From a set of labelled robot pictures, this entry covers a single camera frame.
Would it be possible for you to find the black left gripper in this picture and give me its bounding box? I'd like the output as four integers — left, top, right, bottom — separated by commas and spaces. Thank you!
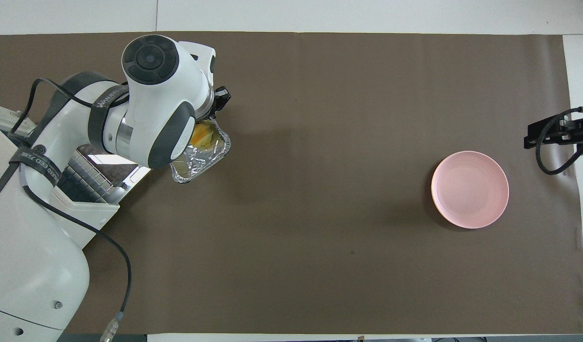
209, 86, 232, 118

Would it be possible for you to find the golden ridged bread roll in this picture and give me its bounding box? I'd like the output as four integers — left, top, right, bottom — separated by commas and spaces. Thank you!
189, 121, 214, 148

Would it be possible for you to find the aluminium foil tray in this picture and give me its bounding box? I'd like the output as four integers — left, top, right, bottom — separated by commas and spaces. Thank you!
170, 118, 232, 184

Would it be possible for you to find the silver glass oven door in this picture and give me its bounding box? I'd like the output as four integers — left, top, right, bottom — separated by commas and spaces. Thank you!
75, 145, 152, 190

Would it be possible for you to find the white toaster oven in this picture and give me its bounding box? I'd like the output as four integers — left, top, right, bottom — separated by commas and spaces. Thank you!
0, 100, 120, 248

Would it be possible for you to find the pink round plate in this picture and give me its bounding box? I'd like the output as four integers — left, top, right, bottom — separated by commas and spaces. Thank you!
431, 151, 509, 229

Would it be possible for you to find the brown paper table mat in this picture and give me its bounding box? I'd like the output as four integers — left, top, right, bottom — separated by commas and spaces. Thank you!
0, 31, 583, 334

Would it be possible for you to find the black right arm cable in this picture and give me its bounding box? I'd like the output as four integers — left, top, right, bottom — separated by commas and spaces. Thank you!
536, 107, 583, 176

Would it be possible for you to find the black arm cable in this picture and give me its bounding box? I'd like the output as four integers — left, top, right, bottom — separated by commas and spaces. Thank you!
23, 183, 132, 342
536, 107, 583, 176

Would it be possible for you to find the metal wire oven rack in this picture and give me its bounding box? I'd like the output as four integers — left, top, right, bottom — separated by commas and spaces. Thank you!
58, 151, 127, 204

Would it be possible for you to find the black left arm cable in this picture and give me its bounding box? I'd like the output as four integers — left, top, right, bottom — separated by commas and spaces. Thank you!
23, 183, 132, 342

